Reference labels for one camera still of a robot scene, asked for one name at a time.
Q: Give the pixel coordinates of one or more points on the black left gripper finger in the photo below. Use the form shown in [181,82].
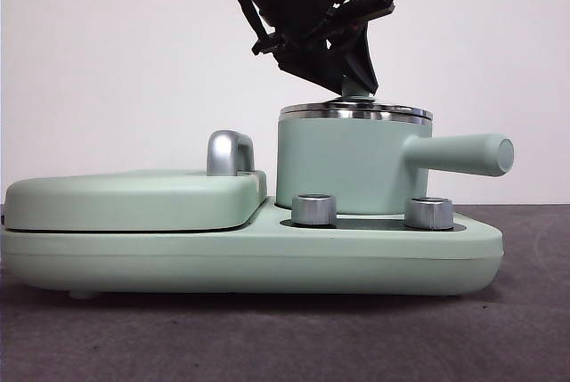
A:
[361,61]
[311,66]

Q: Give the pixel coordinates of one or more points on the glass lid with green knob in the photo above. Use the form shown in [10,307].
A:
[307,110]

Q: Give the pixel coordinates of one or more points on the mint green breakfast machine base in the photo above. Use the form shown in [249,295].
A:
[200,262]

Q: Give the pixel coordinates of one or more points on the mint green griddle cover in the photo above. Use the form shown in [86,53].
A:
[111,201]

